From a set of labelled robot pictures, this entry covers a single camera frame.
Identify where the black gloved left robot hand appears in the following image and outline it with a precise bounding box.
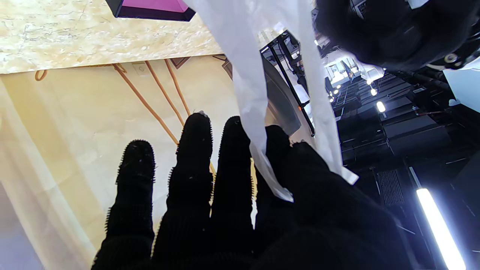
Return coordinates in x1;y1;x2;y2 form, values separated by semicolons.
315;0;480;72

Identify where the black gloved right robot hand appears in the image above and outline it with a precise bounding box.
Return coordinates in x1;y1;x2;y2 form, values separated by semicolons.
92;112;415;270

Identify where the white plastic bag orange logo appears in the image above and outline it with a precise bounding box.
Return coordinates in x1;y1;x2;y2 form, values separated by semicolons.
184;0;359;203

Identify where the black gift box pink inside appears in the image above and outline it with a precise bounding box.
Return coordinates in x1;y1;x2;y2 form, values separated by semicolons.
105;0;196;22

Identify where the dark flat television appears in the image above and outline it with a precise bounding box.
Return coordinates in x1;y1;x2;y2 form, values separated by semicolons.
221;56;302;136

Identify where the tripod floor lamp white shade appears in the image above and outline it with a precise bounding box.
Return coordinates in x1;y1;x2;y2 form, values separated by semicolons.
112;58;218;177

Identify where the sheer cream curtain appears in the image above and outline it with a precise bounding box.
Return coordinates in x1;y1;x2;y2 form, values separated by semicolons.
0;82;96;270

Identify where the white studio light tube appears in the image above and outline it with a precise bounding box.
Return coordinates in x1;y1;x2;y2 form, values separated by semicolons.
415;188;467;270

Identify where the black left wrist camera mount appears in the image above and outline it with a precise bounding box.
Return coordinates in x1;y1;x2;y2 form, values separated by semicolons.
427;34;480;72

